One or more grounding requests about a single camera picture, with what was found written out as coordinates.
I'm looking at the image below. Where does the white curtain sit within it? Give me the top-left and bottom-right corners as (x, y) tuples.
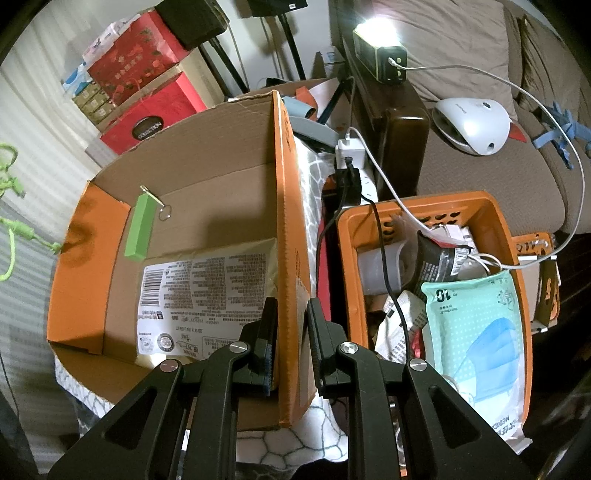
(0, 9), (107, 195)

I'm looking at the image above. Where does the pink tissue pack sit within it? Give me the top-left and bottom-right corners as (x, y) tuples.
(83, 14), (139, 61)

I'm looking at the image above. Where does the red gift bag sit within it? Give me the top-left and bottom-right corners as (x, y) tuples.
(100, 71), (208, 155)

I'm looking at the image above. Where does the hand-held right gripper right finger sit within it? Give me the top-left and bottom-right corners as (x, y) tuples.
(307, 296), (532, 480)

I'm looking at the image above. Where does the black speaker stand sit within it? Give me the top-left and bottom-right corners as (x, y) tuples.
(201, 39), (250, 95)
(276, 14), (308, 81)

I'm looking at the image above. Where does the clear plastic cup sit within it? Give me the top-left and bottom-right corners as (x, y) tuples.
(358, 242), (416, 296)

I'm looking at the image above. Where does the small metal keyring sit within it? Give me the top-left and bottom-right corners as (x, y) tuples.
(140, 185), (174, 219)

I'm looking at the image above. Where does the black speaker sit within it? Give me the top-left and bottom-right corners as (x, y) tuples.
(154, 0), (229, 49)
(247, 0), (309, 17)

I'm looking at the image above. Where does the orange cardboard box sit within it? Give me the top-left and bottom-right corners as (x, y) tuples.
(46, 90), (319, 432)

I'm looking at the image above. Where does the blue white tissue pack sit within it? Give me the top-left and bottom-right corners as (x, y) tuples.
(62, 65), (90, 93)

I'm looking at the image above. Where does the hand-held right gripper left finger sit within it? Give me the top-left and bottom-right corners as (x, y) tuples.
(46, 296), (279, 480)

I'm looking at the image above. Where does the green cable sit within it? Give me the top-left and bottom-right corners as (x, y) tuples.
(0, 143), (63, 282)

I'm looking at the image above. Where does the black power cable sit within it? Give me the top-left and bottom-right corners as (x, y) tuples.
(316, 203), (416, 365)

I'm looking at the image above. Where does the white charging cable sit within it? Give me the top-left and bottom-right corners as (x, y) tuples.
(397, 60), (580, 273)

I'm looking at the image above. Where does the teal face mask packet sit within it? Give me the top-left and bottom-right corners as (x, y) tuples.
(420, 270), (532, 455)

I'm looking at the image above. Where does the brown sofa cushion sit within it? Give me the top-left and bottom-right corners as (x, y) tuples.
(369, 0), (522, 109)

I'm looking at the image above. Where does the gold flat box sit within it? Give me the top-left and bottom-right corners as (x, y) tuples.
(78, 92), (109, 114)
(88, 104), (116, 128)
(71, 80), (100, 101)

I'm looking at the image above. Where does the black snack packet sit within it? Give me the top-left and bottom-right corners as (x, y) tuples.
(413, 231), (474, 284)

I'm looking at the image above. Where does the portable lamp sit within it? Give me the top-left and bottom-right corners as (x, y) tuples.
(353, 16), (409, 86)

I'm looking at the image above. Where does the white crumpled packet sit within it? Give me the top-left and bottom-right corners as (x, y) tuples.
(374, 291), (430, 365)

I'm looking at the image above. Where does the black charger plug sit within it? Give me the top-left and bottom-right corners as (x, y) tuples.
(333, 166), (362, 204)

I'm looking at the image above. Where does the brown sofa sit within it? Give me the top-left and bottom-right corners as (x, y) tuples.
(328, 0), (591, 324)

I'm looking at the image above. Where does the blue toy figure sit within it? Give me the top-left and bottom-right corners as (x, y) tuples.
(533, 104), (591, 169)

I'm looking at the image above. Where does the green power bank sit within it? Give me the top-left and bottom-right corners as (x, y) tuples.
(124, 193), (160, 259)

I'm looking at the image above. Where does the brown wooden sofa armrest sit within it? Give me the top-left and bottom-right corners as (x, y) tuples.
(339, 74), (431, 204)

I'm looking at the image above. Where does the gold tissue pack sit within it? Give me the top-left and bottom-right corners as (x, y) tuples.
(136, 237), (280, 370)

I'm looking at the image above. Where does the grey curved plastic item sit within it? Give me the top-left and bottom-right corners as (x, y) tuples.
(288, 117), (340, 146)

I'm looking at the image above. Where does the white charger plug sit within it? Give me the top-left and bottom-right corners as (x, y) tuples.
(336, 136), (368, 169)

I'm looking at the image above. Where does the red gift box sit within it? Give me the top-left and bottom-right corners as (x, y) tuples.
(87, 11), (190, 107)

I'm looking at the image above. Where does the brown cardboard carton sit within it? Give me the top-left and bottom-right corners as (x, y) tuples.
(175, 51), (227, 112)

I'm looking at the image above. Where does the white handheld device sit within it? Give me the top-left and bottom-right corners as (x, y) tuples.
(433, 97), (513, 157)

